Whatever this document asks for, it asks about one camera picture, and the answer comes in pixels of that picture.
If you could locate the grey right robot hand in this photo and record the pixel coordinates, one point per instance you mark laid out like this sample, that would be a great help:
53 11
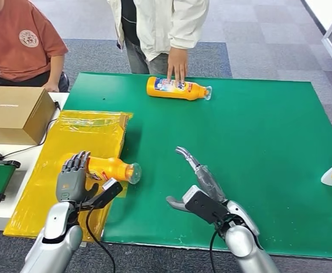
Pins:
208 181

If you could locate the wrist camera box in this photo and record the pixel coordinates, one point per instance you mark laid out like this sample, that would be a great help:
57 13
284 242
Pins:
203 205
109 192

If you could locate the person's forearm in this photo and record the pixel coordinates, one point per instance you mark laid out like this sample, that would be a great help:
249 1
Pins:
187 26
56 69

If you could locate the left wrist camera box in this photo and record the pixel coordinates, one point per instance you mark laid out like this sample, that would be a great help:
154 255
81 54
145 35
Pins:
109 192

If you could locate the yellow plastic bag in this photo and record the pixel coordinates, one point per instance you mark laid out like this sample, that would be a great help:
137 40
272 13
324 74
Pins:
69 139

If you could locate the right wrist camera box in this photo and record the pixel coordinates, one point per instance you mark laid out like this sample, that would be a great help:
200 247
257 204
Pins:
203 205

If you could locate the person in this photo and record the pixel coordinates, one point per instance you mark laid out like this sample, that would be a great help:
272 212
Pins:
18 45
160 26

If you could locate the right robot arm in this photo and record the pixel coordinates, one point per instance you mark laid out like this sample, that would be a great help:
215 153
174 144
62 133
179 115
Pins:
245 245

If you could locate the orange bottle with clear cap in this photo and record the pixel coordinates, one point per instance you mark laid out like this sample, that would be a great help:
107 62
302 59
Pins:
194 92
112 169

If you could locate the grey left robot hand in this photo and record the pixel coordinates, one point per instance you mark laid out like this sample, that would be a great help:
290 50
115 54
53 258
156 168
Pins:
71 181

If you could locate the green table mat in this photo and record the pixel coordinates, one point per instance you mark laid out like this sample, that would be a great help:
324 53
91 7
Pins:
240 150

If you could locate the person's hand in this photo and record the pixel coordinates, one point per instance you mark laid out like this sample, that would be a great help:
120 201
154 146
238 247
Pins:
179 62
50 87

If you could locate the brown cardboard box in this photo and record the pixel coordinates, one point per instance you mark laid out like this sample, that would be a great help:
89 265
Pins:
15 113

